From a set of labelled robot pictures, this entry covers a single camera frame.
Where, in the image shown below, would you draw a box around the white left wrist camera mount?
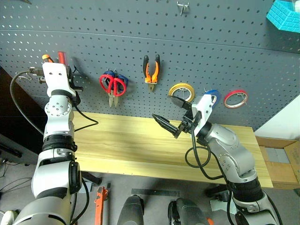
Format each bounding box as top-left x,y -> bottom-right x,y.
42,62 -> 77,97

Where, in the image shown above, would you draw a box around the cardboard box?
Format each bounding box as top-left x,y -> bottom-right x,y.
255,135 -> 300,190

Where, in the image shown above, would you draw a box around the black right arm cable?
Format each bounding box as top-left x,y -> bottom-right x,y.
185,127 -> 235,225

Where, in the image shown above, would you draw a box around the orange and black pliers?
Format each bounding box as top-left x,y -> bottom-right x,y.
142,54 -> 161,92

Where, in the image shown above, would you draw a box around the red handled scissors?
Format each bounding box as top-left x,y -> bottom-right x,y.
99,74 -> 127,109

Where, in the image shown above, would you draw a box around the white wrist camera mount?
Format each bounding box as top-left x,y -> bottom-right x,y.
42,62 -> 77,97
191,94 -> 218,132

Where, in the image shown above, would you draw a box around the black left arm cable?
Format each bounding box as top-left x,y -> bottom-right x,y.
70,93 -> 99,133

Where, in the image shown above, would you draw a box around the grey left wrist cable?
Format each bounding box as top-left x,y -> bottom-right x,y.
9,67 -> 45,136

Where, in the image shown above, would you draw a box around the grey pegboard panel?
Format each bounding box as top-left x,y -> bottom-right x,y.
0,0 -> 300,132

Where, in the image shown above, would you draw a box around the black table foot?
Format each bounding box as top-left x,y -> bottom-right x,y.
205,184 -> 228,197
81,171 -> 103,186

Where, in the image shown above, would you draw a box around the red tape roll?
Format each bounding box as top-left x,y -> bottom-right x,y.
223,89 -> 248,109

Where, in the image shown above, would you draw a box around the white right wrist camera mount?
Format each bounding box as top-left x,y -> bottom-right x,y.
191,94 -> 218,132

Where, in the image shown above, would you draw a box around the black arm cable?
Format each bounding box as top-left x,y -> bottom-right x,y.
70,93 -> 99,133
185,127 -> 235,225

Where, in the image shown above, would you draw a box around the dark cabinet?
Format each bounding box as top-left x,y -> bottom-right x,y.
0,65 -> 47,165

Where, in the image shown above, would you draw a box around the red handled screwdriver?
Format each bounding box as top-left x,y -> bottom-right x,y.
57,51 -> 68,71

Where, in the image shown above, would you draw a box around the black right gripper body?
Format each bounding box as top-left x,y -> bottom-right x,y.
177,109 -> 202,139

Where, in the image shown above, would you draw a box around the blue tape roll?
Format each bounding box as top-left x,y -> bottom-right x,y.
203,89 -> 222,106

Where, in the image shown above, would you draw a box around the dark metal ruler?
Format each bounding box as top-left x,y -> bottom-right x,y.
131,188 -> 180,197

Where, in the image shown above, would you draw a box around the dark rounded shape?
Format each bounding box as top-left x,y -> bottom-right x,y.
167,198 -> 209,225
117,195 -> 145,225

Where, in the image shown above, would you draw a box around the yellow tape roll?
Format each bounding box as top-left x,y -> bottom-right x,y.
168,82 -> 195,103

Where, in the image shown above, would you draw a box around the metal pegboard hook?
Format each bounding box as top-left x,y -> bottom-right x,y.
176,1 -> 190,16

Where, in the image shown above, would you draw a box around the white shoe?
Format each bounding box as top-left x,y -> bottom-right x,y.
1,210 -> 21,225

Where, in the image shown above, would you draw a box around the orange handled screwdriver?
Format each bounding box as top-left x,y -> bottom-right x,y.
41,54 -> 56,64

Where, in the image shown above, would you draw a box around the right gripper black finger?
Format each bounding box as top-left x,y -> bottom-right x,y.
151,113 -> 183,139
167,95 -> 192,110

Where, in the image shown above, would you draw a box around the orange pipe wrench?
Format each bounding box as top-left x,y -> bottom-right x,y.
94,184 -> 111,225

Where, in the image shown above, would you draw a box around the blue handled scissors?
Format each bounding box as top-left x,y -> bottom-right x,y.
103,69 -> 129,109

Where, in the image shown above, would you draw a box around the teal plastic basket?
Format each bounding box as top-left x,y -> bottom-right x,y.
266,0 -> 300,32

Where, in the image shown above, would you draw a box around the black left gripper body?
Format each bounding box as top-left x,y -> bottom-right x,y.
67,65 -> 84,93

